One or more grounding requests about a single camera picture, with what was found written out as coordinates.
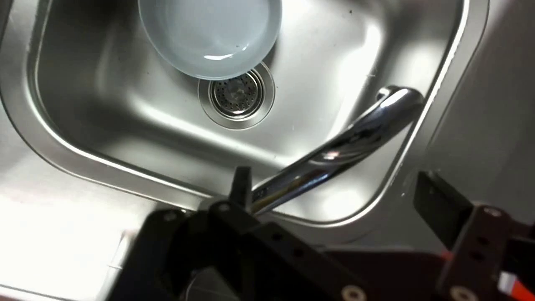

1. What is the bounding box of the stainless steel sink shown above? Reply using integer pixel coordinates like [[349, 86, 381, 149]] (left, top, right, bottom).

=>
[[0, 0, 490, 228]]

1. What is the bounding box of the pale blue bowl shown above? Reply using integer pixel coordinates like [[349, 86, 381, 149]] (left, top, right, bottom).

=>
[[138, 0, 283, 80]]

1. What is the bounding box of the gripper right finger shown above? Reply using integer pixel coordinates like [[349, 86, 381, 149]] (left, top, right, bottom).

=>
[[413, 171, 535, 301]]

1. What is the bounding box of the metal sink drain strainer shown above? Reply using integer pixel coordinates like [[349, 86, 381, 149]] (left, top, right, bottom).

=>
[[198, 63, 276, 130]]

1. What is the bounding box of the chrome faucet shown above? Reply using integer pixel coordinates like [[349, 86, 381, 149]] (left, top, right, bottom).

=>
[[250, 86, 425, 217]]

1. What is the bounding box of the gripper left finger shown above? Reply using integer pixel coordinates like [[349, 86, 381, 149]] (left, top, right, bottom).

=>
[[107, 166, 367, 301]]

